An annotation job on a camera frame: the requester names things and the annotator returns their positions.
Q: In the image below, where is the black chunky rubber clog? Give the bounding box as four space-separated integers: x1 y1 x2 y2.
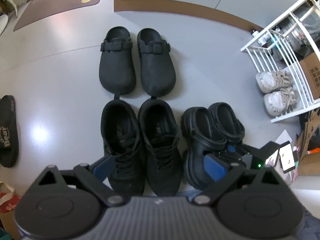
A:
208 102 245 145
180 107 229 190

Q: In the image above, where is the plastic water bottle pack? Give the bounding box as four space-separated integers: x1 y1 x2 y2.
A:
287 5 320 55

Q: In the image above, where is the white patterned sneaker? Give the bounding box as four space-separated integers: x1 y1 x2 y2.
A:
255 70 295 95
264 87 300 117

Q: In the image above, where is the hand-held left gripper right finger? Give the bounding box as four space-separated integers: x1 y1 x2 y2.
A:
192 154 288 207

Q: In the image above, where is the black strap clog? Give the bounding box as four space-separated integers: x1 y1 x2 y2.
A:
137 28 177 97
99 26 137 95

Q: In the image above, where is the white paper sheet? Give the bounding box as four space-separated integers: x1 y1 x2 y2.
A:
275 129 297 145

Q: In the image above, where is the black lace-up sneaker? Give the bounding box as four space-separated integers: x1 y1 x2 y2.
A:
101 95 146 197
138 96 183 197

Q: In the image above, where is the white shoe rack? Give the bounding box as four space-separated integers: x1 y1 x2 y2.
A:
240 0 320 123

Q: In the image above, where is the red printed bag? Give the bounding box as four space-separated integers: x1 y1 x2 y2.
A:
0 182 22 214

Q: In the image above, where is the brown door mat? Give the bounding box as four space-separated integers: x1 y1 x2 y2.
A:
13 0 105 32

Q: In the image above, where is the white floor stand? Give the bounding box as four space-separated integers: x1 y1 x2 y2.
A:
0 14 9 34

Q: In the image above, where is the cardboard box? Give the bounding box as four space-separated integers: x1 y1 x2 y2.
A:
299 52 320 95

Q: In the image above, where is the small labelled bottle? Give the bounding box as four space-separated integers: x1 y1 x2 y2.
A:
251 30 265 45
265 34 278 48

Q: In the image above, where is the brown paper bag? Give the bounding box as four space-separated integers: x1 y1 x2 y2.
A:
299 110 320 160

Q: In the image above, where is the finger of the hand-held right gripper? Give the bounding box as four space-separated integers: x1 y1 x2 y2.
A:
226 144 250 157
216 151 247 165

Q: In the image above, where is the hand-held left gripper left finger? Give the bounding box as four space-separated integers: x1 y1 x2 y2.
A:
37 155 127 207

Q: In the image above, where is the person's jeans leg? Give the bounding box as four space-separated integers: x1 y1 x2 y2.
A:
297 209 320 240

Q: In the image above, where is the black slide slipper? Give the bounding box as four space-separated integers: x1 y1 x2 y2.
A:
0 95 20 168

